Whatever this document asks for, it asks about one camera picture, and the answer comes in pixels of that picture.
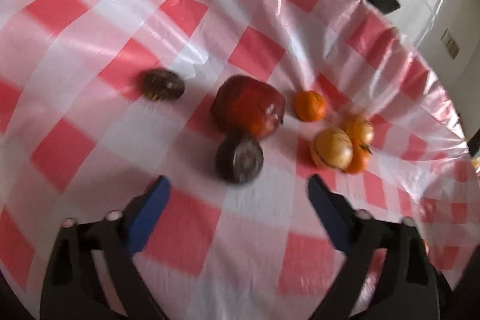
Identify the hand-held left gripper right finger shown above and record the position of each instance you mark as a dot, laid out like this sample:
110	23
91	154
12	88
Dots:
330	218

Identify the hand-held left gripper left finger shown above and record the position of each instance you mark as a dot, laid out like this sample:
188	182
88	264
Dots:
150	218

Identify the dark brown round fruit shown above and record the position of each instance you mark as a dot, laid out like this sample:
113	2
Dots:
163	84
240	159

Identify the orange mandarin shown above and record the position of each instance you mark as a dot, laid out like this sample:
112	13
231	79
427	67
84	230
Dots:
360	160
309	106

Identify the large red apple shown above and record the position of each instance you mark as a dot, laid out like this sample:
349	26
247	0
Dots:
247	108

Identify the red white checked tablecloth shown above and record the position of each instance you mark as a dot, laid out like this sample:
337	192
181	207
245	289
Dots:
112	42

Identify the wall switch plate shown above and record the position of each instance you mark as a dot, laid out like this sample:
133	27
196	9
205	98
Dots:
450	44

